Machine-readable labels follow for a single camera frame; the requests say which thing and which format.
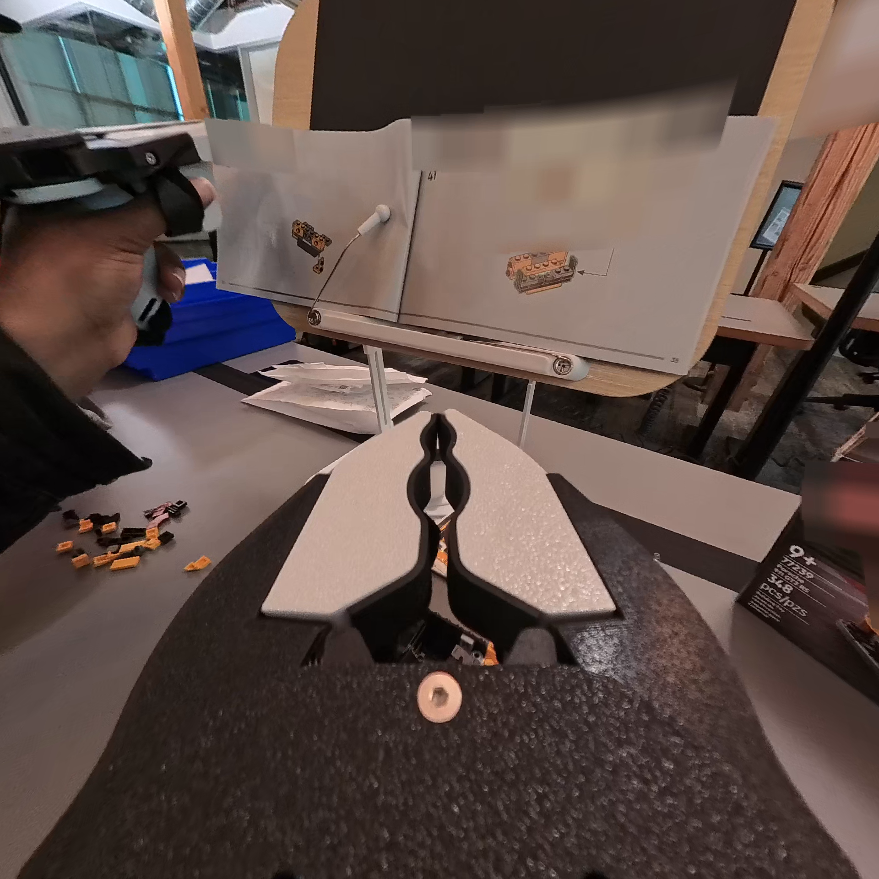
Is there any wooden beam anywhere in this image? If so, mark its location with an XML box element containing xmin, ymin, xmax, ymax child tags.
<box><xmin>152</xmin><ymin>0</ymin><xmax>210</xmax><ymax>123</ymax></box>

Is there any black metal pole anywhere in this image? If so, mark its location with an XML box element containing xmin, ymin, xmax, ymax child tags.
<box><xmin>728</xmin><ymin>237</ymin><xmax>879</xmax><ymax>482</ymax></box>

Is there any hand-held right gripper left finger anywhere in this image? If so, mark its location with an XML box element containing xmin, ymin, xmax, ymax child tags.
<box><xmin>261</xmin><ymin>411</ymin><xmax>444</xmax><ymax>666</ymax></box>

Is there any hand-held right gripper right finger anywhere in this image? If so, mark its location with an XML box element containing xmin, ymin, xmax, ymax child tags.
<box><xmin>438</xmin><ymin>409</ymin><xmax>619</xmax><ymax>666</ymax></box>

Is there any person's left hand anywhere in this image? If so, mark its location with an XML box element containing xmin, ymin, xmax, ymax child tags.
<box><xmin>0</xmin><ymin>177</ymin><xmax>219</xmax><ymax>399</ymax></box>

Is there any black toy set box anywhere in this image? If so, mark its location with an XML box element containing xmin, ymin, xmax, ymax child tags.
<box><xmin>735</xmin><ymin>415</ymin><xmax>879</xmax><ymax>705</ymax></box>

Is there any pile of small toy bricks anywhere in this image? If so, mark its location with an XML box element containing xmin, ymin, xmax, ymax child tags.
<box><xmin>56</xmin><ymin>500</ymin><xmax>190</xmax><ymax>571</ymax></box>

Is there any blue plastic bin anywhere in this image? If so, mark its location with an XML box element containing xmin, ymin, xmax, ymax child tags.
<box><xmin>124</xmin><ymin>257</ymin><xmax>296</xmax><ymax>382</ymax></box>

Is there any grey side table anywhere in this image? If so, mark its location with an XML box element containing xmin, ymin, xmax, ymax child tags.
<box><xmin>687</xmin><ymin>294</ymin><xmax>814</xmax><ymax>461</ymax></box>

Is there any black office chair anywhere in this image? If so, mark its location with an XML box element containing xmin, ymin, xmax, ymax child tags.
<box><xmin>838</xmin><ymin>328</ymin><xmax>879</xmax><ymax>385</ymax></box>

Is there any small screen on stand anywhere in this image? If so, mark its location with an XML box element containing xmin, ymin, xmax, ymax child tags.
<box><xmin>745</xmin><ymin>180</ymin><xmax>804</xmax><ymax>296</ymax></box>

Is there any wood-edged side table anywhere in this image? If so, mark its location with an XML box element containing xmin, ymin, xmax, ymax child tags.
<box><xmin>793</xmin><ymin>282</ymin><xmax>879</xmax><ymax>331</ymax></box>

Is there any wooden post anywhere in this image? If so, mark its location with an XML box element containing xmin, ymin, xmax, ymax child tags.
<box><xmin>721</xmin><ymin>124</ymin><xmax>879</xmax><ymax>413</ymax></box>

